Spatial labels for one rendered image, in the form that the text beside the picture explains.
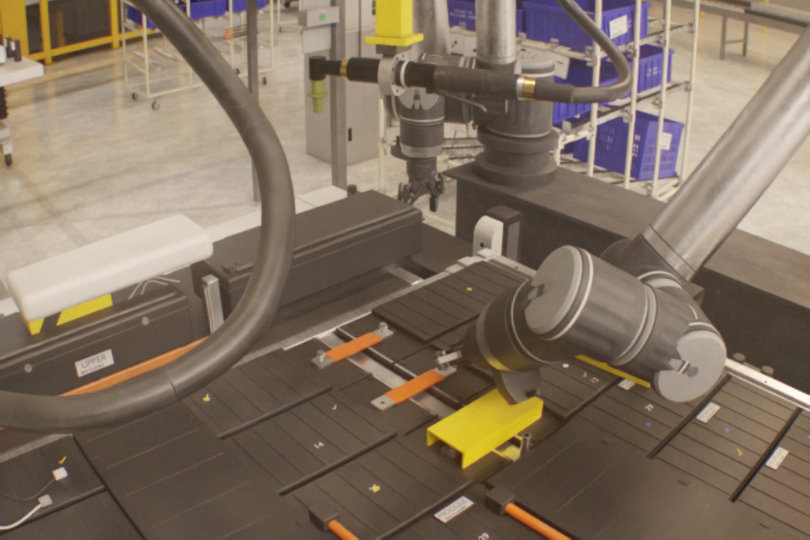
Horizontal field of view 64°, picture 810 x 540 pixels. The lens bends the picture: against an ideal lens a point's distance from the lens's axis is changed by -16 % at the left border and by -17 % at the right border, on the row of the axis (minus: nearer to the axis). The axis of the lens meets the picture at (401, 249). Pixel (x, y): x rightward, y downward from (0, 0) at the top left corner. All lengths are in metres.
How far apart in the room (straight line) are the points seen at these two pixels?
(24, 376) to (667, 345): 0.89
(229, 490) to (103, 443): 0.21
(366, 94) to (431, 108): 3.13
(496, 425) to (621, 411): 0.20
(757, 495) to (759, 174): 0.43
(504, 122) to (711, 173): 1.16
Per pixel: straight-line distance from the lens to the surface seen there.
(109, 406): 0.55
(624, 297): 0.84
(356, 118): 4.93
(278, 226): 0.62
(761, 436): 1.13
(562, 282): 0.82
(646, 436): 1.07
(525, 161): 2.14
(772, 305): 1.82
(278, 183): 0.64
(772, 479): 1.06
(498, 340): 0.93
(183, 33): 0.70
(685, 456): 1.05
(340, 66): 1.42
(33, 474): 1.06
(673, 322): 0.88
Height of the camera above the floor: 1.66
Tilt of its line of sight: 26 degrees down
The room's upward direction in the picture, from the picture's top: straight up
